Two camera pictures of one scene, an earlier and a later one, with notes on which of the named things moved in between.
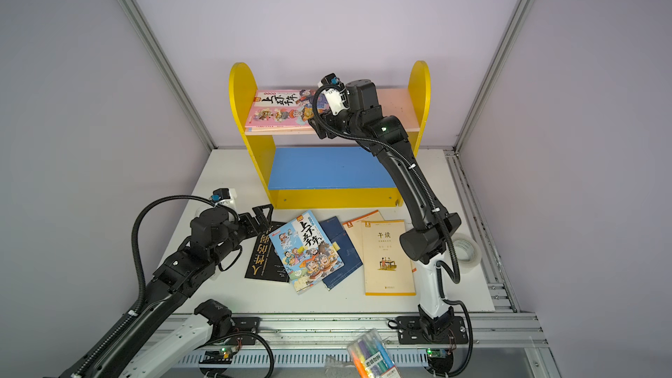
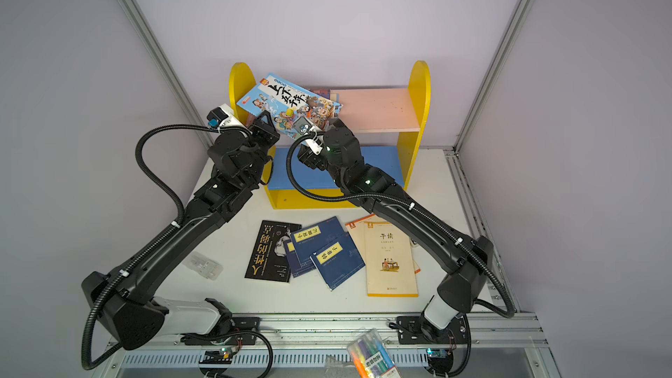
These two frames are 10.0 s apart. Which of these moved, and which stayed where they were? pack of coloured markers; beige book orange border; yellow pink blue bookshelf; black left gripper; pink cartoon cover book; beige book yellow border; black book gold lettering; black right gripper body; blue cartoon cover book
Moved: blue cartoon cover book; black left gripper; black right gripper body; pink cartoon cover book
Stayed: beige book orange border; pack of coloured markers; yellow pink blue bookshelf; black book gold lettering; beige book yellow border
